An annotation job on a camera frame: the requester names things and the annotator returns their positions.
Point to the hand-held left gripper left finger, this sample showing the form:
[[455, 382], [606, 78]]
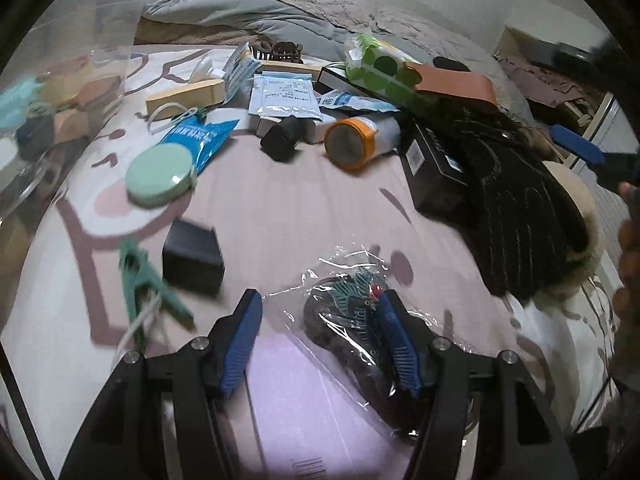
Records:
[[240, 345]]

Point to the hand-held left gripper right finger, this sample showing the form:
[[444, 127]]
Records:
[[400, 345]]

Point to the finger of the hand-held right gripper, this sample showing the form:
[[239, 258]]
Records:
[[575, 142]]

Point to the clear bag with dark accessory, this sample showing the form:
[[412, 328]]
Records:
[[350, 320]]

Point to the purple box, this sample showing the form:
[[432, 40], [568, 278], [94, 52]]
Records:
[[310, 400]]

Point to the clear plastic storage bin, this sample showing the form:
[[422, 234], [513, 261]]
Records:
[[30, 175]]

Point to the person's right hand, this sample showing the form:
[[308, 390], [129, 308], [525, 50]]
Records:
[[631, 240]]

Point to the pink clothes pile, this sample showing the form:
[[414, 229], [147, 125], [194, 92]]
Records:
[[540, 80]]

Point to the black stitched glove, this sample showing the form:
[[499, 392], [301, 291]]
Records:
[[515, 210]]

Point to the small black box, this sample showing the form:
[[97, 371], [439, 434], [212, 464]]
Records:
[[192, 260]]

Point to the green clothespin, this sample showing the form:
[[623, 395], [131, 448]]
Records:
[[145, 280]]

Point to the black carton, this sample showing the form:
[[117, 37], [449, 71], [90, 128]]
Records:
[[435, 170]]

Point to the green round compact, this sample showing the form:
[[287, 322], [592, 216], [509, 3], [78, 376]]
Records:
[[160, 175]]

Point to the green dotted tissue pack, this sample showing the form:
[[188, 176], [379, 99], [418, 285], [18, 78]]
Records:
[[385, 67]]

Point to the orange-capped bottle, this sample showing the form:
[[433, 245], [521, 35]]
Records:
[[350, 142]]

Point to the pale blue flat packet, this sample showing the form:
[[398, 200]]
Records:
[[360, 101]]

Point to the black and white long box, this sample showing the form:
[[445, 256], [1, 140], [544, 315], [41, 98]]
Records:
[[332, 79]]

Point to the white printed packet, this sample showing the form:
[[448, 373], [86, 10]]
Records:
[[285, 97]]

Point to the wooden block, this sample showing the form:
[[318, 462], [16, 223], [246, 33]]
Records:
[[185, 97]]

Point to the white tube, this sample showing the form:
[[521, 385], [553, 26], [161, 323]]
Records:
[[205, 71]]

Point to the light blue packet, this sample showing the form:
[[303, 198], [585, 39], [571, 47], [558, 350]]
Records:
[[242, 67]]

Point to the long wooden brush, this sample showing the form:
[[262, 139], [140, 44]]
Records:
[[290, 66]]

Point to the brown hair claw clip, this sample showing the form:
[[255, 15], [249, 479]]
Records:
[[280, 52]]

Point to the grey duvet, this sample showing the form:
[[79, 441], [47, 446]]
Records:
[[225, 15]]

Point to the teal wipes packet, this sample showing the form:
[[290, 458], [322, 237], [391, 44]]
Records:
[[15, 102]]

